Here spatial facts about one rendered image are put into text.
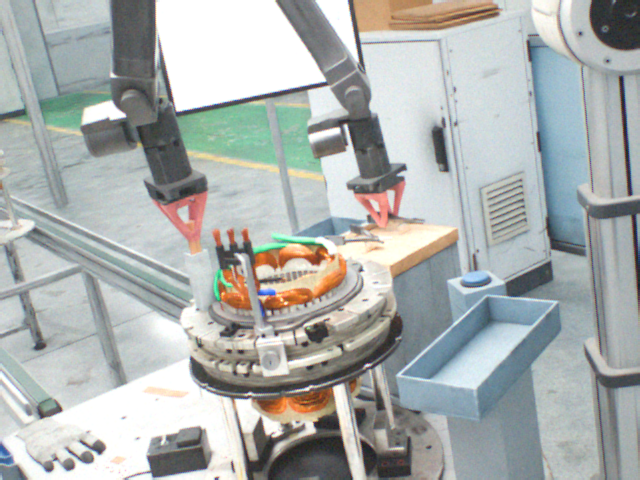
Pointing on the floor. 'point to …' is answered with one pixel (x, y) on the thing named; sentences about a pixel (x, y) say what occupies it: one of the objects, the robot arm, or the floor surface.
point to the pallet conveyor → (21, 381)
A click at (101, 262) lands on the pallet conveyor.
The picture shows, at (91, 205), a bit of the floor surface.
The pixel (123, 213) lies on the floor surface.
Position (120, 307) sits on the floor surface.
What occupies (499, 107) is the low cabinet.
